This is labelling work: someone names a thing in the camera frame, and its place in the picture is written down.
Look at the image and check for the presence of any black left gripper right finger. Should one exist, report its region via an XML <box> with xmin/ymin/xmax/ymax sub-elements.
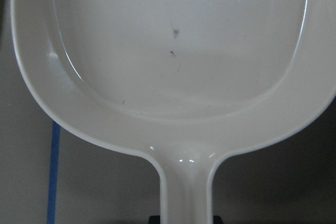
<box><xmin>213</xmin><ymin>216</ymin><xmax>223</xmax><ymax>224</ymax></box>

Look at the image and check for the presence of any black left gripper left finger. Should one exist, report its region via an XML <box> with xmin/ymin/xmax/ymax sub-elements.
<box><xmin>149</xmin><ymin>215</ymin><xmax>161</xmax><ymax>224</ymax></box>

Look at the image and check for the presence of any beige plastic dustpan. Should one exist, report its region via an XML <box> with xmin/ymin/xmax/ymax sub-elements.
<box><xmin>10</xmin><ymin>0</ymin><xmax>335</xmax><ymax>223</ymax></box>

